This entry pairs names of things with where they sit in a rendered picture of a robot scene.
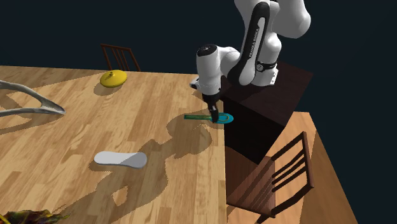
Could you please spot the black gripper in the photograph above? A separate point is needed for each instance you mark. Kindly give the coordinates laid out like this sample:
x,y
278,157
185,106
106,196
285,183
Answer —
x,y
211,101

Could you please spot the dark green leafy plant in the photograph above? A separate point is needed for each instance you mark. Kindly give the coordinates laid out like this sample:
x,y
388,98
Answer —
x,y
29,216

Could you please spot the brown wooden chair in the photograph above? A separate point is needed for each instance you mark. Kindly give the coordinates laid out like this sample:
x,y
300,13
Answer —
x,y
119,57
263,183

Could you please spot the white flat oblong object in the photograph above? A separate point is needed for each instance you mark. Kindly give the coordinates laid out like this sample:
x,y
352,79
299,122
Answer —
x,y
120,159

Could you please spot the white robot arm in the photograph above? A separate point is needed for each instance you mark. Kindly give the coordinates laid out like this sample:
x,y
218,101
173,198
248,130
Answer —
x,y
266,46

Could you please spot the teal green spatula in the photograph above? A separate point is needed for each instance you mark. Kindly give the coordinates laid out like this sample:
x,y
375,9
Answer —
x,y
224,118

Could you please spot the yellow round lid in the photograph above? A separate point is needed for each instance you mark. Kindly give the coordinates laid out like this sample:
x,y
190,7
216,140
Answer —
x,y
113,78

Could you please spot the dark robot stand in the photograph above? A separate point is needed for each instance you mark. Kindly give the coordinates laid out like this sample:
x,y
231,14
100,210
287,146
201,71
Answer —
x,y
266,105

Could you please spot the grey forked branch object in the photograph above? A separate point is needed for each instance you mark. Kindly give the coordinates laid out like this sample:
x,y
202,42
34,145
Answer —
x,y
37,105

